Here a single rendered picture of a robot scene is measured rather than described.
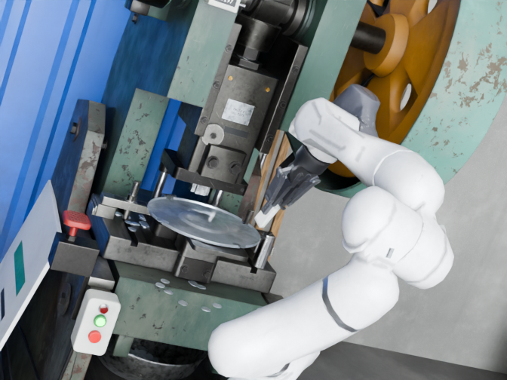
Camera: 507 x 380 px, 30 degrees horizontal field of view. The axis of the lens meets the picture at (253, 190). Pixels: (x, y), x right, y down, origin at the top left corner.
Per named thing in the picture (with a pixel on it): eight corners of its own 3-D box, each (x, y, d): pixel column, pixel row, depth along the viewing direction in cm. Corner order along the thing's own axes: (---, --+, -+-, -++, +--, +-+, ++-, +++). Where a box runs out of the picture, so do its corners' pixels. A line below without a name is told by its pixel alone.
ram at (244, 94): (246, 191, 233) (287, 78, 226) (190, 176, 228) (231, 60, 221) (228, 168, 249) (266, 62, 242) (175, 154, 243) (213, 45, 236)
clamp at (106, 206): (155, 229, 240) (167, 192, 238) (90, 214, 234) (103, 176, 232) (150, 220, 246) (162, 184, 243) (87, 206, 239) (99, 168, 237)
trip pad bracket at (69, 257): (76, 322, 217) (102, 246, 213) (35, 314, 214) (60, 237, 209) (73, 311, 223) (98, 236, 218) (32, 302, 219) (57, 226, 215)
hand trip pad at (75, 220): (82, 255, 212) (92, 225, 210) (56, 250, 209) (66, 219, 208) (78, 243, 218) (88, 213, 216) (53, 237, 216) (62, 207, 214)
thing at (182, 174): (242, 206, 240) (249, 185, 239) (169, 187, 233) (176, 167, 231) (225, 185, 255) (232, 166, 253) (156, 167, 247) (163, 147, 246)
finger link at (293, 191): (300, 163, 213) (305, 164, 214) (273, 197, 219) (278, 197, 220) (308, 176, 211) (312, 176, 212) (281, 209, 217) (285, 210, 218)
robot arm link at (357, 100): (322, 162, 194) (361, 182, 198) (361, 116, 188) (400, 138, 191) (313, 114, 208) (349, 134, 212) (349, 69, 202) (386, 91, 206)
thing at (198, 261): (231, 307, 223) (250, 256, 220) (176, 296, 218) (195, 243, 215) (205, 264, 246) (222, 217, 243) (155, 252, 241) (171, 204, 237)
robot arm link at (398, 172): (445, 167, 154) (507, 224, 161) (401, 139, 171) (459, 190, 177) (367, 256, 156) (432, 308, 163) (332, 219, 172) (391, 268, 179)
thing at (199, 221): (124, 197, 232) (124, 194, 232) (210, 201, 253) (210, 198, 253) (196, 249, 213) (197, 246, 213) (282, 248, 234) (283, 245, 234)
